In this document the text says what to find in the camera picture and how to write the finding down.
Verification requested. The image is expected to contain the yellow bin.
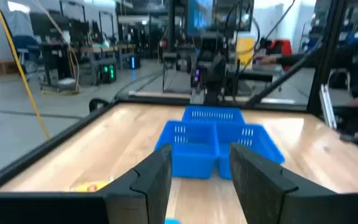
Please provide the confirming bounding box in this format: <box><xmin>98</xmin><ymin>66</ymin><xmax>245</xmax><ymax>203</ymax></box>
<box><xmin>235</xmin><ymin>33</ymin><xmax>256</xmax><ymax>68</ymax></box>

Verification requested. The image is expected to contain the wooden workbench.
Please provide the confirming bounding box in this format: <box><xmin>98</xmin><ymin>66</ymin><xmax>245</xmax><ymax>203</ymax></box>
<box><xmin>73</xmin><ymin>43</ymin><xmax>136</xmax><ymax>85</ymax></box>

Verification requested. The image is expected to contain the monitor with blue screen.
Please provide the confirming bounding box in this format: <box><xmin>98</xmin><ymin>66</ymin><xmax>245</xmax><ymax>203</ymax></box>
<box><xmin>186</xmin><ymin>0</ymin><xmax>214</xmax><ymax>35</ymax></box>

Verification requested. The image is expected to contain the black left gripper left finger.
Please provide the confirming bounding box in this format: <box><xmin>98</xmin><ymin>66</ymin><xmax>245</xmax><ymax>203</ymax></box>
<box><xmin>99</xmin><ymin>143</ymin><xmax>173</xmax><ymax>224</ymax></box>

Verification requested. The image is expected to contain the black computer with blue light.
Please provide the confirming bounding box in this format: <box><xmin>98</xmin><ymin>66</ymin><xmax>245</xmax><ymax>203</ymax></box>
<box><xmin>129</xmin><ymin>55</ymin><xmax>141</xmax><ymax>70</ymax></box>

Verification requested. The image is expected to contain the black computer with green lights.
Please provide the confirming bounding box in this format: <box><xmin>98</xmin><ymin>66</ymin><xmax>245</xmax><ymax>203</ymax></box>
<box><xmin>100</xmin><ymin>63</ymin><xmax>118</xmax><ymax>85</ymax></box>

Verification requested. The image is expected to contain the blue office chair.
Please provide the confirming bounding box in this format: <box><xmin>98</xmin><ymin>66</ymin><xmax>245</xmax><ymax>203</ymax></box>
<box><xmin>12</xmin><ymin>34</ymin><xmax>42</xmax><ymax>63</ymax></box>

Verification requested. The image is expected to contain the black coiled floor cable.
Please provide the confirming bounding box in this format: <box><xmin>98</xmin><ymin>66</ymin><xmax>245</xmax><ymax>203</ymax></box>
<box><xmin>88</xmin><ymin>97</ymin><xmax>110</xmax><ymax>113</ymax></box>

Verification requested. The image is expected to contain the black aluminium table frame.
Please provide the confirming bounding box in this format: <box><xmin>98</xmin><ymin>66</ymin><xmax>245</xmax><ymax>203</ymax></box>
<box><xmin>0</xmin><ymin>0</ymin><xmax>358</xmax><ymax>193</ymax></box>

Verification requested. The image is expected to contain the black equipment cart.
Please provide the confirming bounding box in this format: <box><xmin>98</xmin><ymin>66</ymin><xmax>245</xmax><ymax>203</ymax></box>
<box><xmin>38</xmin><ymin>41</ymin><xmax>81</xmax><ymax>95</ymax></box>

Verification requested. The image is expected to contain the silver aluminium bracket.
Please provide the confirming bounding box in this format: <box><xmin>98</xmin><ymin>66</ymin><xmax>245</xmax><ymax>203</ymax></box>
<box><xmin>319</xmin><ymin>83</ymin><xmax>337</xmax><ymax>130</ymax></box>

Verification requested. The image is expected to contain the yellow hanging cable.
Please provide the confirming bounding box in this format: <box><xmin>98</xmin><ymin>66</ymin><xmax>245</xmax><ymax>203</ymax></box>
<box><xmin>0</xmin><ymin>0</ymin><xmax>51</xmax><ymax>141</ymax></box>

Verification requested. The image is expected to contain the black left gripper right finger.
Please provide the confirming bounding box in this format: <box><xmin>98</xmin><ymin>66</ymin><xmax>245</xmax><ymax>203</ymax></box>
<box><xmin>229</xmin><ymin>142</ymin><xmax>337</xmax><ymax>224</ymax></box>

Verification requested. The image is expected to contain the small blue plastic basket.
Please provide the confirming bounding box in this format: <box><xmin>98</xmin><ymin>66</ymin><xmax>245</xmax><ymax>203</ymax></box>
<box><xmin>181</xmin><ymin>105</ymin><xmax>246</xmax><ymax>126</ymax></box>

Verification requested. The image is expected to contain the large blue plastic basket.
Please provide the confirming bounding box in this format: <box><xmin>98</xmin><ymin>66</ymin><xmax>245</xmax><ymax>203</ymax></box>
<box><xmin>154</xmin><ymin>119</ymin><xmax>286</xmax><ymax>180</ymax></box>

